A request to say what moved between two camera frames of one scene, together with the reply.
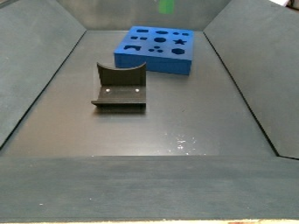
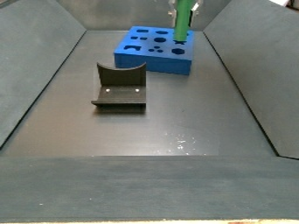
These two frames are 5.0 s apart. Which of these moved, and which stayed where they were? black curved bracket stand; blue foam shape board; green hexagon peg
Moved: green hexagon peg
Stayed: blue foam shape board; black curved bracket stand
